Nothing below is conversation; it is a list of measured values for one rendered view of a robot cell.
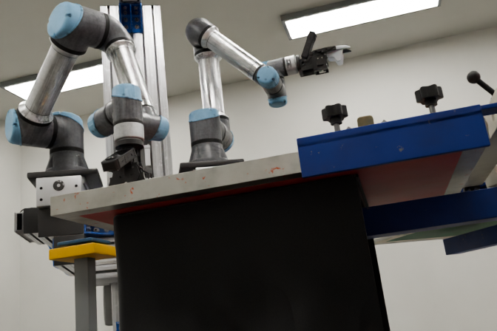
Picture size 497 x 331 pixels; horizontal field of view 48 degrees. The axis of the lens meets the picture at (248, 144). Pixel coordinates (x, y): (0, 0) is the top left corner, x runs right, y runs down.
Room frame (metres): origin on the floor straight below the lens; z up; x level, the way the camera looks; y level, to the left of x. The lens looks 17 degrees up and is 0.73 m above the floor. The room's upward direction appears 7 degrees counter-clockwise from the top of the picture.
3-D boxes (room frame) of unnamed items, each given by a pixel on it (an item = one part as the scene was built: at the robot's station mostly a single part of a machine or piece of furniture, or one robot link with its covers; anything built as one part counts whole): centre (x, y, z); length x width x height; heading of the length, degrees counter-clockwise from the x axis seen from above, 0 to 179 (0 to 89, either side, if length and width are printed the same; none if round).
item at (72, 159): (1.84, 0.64, 1.31); 0.15 x 0.15 x 0.10
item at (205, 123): (1.95, 0.15, 1.42); 0.13 x 0.12 x 0.14; 167
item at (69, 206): (1.22, -0.06, 0.97); 0.79 x 0.58 x 0.04; 77
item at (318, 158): (0.89, -0.23, 0.98); 0.30 x 0.05 x 0.07; 77
